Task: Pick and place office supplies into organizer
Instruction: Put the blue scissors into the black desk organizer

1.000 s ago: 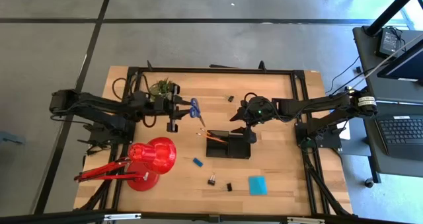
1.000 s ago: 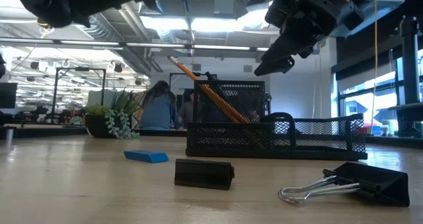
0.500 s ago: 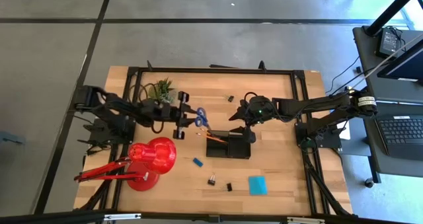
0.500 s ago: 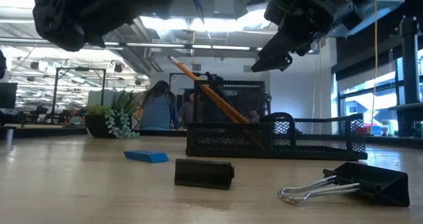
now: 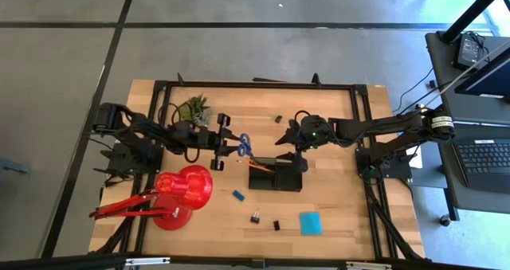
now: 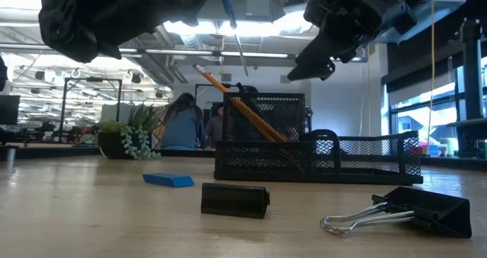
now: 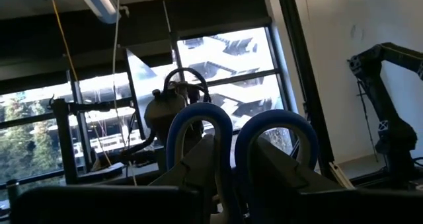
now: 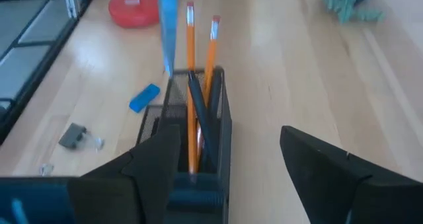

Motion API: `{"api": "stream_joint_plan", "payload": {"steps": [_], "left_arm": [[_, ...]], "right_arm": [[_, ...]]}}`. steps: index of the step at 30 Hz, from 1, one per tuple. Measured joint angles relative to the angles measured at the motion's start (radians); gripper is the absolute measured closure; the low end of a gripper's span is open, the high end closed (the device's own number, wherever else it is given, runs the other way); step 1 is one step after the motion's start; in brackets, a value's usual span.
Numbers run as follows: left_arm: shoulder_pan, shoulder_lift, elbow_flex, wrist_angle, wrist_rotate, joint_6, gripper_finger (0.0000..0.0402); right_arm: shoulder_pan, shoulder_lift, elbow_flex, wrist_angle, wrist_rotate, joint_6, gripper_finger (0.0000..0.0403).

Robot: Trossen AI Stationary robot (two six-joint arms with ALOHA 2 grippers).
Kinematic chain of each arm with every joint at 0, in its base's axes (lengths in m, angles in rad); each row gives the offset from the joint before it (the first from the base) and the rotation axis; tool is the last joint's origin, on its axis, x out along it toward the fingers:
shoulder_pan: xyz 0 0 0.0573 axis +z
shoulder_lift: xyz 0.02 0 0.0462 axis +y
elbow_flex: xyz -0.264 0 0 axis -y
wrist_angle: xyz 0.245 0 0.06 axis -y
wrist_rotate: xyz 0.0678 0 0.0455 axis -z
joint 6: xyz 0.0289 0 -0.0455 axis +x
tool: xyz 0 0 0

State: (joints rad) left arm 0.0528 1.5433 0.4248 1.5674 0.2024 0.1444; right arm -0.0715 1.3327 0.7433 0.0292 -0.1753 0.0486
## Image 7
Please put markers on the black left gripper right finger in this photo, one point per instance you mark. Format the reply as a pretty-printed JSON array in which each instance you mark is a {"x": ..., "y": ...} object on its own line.
[{"x": 291, "y": 197}]

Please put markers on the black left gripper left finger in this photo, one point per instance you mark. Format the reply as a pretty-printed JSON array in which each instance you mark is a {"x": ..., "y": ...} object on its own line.
[{"x": 201, "y": 164}]

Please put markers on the black background robot arm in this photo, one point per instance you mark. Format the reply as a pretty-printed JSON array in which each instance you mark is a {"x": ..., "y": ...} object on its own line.
[{"x": 393, "y": 134}]

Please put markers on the ceiling light fixture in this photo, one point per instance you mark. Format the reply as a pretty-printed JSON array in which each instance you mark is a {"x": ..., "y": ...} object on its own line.
[{"x": 99, "y": 2}]

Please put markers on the silver corner bracket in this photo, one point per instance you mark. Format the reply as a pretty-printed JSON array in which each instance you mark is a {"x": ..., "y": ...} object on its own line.
[{"x": 340, "y": 176}]

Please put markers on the black aluminium table frame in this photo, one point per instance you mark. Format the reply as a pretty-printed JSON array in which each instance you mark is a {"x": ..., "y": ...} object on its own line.
[{"x": 305, "y": 85}]

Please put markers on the black upright post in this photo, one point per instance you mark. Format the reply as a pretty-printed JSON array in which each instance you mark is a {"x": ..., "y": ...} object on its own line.
[{"x": 66, "y": 144}]

